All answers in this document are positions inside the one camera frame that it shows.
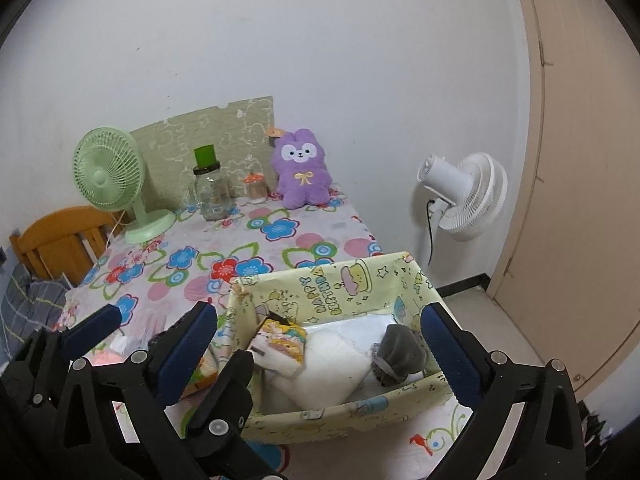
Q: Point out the floral tablecloth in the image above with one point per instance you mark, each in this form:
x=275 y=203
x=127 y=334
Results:
x=165 y=260

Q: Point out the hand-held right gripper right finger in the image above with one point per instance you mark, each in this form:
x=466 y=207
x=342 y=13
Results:
x=447 y=355

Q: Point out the green desk fan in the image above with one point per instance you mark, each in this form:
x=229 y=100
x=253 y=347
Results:
x=107 y=175

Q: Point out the small cartoon tissue pack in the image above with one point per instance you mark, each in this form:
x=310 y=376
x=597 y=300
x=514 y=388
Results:
x=280 y=342

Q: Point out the white folded cloth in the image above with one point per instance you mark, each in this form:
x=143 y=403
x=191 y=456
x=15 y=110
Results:
x=360 y=325

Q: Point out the grey sock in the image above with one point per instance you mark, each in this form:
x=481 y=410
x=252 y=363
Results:
x=400 y=347

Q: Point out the green patterned board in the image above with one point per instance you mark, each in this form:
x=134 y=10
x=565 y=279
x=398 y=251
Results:
x=200 y=130

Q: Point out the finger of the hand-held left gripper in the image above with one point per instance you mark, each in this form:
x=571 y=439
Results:
x=95 y=330
x=232 y=385

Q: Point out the small jar with orange lid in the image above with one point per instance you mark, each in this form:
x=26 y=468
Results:
x=256 y=187

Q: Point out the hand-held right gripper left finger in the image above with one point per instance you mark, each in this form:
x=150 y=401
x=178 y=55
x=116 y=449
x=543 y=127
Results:
x=185 y=355

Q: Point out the white soft pillow pack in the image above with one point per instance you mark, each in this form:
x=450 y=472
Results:
x=325 y=370

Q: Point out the yellow cartoon storage box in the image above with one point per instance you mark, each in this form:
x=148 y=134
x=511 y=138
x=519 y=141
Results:
x=325 y=285

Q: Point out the green cartoon tissue pack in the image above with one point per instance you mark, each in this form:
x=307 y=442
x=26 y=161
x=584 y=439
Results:
x=202 y=372

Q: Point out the white standing fan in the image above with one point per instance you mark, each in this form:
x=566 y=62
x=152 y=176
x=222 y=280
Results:
x=470 y=195

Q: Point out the glass jar with green lid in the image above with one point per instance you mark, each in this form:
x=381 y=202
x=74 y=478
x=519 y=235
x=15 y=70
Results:
x=212 y=190

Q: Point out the purple plush bunny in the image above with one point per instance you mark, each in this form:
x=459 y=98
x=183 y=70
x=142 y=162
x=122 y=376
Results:
x=302 y=170

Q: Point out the beige door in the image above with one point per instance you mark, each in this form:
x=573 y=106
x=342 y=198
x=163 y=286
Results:
x=585 y=160

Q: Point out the grey plaid pillow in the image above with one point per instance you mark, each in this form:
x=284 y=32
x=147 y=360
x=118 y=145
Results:
x=30 y=300

